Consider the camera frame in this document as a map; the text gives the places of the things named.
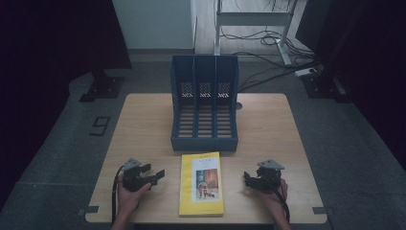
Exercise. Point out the black stand base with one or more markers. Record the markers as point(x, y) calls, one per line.
point(103, 87)
point(322, 85)

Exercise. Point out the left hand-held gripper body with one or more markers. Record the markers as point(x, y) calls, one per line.
point(135, 180)

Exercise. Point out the dark curtain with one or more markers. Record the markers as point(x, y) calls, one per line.
point(367, 64)
point(48, 64)

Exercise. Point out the white power strip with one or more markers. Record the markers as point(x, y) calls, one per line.
point(304, 72)

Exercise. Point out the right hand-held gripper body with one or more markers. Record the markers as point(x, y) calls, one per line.
point(269, 179)

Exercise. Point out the person's right hand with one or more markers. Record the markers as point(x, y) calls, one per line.
point(273, 200)

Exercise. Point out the person's left hand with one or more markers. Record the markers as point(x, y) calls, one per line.
point(129, 199)

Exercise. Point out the blue three-slot file rack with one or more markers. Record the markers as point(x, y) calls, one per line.
point(204, 102)

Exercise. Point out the white metal desk frame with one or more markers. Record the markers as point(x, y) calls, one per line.
point(252, 18)

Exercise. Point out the yellow book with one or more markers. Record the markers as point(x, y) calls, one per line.
point(201, 183)

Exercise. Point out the white wall panel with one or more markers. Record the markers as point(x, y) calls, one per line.
point(156, 24)

